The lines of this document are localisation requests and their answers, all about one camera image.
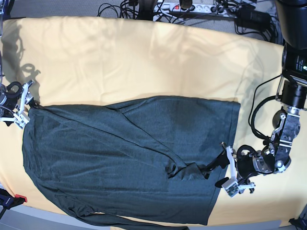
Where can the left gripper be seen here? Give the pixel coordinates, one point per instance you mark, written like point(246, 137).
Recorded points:
point(244, 163)

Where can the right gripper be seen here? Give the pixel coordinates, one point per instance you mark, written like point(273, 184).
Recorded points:
point(13, 100)

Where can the dark green long-sleeve shirt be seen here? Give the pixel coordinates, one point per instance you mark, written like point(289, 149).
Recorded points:
point(131, 164)

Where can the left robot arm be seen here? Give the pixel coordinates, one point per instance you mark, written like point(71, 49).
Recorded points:
point(292, 88)

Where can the red and black clamp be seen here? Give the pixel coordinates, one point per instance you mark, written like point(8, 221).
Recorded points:
point(8, 201)

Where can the black clamp right corner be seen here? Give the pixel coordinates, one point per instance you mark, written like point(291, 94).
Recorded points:
point(299, 223)

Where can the black power adapter box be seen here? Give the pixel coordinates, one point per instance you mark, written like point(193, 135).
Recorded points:
point(252, 19)

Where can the white power strip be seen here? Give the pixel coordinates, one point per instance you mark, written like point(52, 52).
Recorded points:
point(203, 9)

